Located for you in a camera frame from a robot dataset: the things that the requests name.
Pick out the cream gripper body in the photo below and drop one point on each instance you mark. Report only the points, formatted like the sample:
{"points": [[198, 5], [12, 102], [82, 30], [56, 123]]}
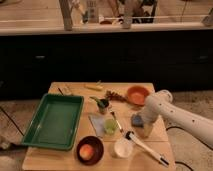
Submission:
{"points": [[147, 129]]}

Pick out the white cup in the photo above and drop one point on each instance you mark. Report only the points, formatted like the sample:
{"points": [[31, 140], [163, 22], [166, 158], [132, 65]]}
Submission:
{"points": [[123, 148]]}

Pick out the blue sponge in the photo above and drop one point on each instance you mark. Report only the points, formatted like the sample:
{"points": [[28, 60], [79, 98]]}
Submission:
{"points": [[136, 121]]}

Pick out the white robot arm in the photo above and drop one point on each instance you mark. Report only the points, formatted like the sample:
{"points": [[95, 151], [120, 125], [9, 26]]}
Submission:
{"points": [[160, 103]]}

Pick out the green toy pot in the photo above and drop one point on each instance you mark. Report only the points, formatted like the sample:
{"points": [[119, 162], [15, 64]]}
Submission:
{"points": [[102, 104]]}

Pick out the grey cloth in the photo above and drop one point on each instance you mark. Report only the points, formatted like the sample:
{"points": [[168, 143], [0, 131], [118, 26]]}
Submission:
{"points": [[98, 124]]}

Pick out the dark red bowl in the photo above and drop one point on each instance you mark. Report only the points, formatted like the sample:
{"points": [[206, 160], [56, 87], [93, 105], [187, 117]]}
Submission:
{"points": [[97, 144]]}

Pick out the metal spoon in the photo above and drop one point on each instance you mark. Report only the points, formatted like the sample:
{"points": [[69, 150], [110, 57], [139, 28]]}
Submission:
{"points": [[115, 118]]}

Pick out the small pale stick item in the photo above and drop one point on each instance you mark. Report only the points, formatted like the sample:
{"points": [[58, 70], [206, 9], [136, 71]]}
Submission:
{"points": [[64, 90]]}

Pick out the green plastic tray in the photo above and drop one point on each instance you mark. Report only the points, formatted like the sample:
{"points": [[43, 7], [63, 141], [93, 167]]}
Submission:
{"points": [[55, 123]]}

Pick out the brown dried cluster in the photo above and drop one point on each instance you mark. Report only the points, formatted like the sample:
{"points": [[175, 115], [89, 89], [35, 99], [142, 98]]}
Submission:
{"points": [[110, 95]]}

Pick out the orange bowl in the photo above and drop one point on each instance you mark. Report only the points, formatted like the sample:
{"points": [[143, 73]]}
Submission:
{"points": [[137, 94]]}

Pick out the white handled brush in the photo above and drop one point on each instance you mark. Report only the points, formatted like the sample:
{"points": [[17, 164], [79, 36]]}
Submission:
{"points": [[130, 135]]}

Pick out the orange fruit in bowl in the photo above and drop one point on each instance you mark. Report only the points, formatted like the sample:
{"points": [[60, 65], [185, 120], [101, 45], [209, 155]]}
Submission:
{"points": [[86, 152]]}

